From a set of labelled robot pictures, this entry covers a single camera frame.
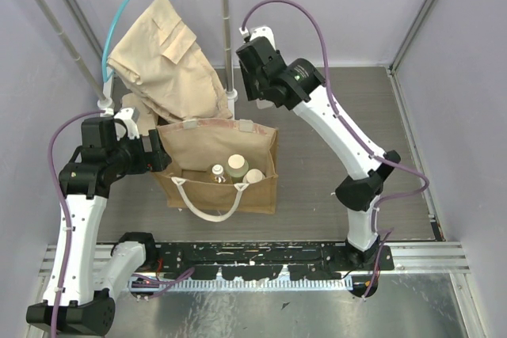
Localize green bottle cream cap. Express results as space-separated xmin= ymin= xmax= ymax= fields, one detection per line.
xmin=225 ymin=154 xmax=249 ymax=184

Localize beige cloth trousers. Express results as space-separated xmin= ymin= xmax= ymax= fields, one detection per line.
xmin=107 ymin=0 xmax=232 ymax=123

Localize white slotted cable duct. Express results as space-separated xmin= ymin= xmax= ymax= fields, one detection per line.
xmin=122 ymin=277 xmax=353 ymax=292

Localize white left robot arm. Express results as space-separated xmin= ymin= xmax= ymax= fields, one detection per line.
xmin=26 ymin=116 xmax=171 ymax=337

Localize brown burlap canvas bag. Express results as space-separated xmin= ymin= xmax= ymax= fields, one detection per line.
xmin=154 ymin=118 xmax=278 ymax=222

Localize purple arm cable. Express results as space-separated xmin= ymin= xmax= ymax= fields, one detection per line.
xmin=241 ymin=0 xmax=431 ymax=299
xmin=47 ymin=112 xmax=195 ymax=338

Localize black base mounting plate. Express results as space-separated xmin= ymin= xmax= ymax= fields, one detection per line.
xmin=139 ymin=241 xmax=395 ymax=281

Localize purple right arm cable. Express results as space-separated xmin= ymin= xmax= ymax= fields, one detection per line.
xmin=241 ymin=0 xmax=431 ymax=299

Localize white rectangular bottle dark cap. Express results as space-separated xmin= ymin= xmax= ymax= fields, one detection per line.
xmin=256 ymin=100 xmax=273 ymax=109

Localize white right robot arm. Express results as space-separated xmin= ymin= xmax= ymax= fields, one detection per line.
xmin=236 ymin=36 xmax=401 ymax=270

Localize clear amber liquid bottle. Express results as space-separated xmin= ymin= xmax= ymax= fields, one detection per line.
xmin=208 ymin=164 xmax=231 ymax=184

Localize aluminium frame rail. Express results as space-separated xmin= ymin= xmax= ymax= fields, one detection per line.
xmin=39 ymin=241 xmax=471 ymax=276

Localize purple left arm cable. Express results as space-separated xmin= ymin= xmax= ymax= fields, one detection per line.
xmin=47 ymin=112 xmax=195 ymax=338

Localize cream bottle with cap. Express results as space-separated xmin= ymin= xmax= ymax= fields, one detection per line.
xmin=242 ymin=169 xmax=265 ymax=184

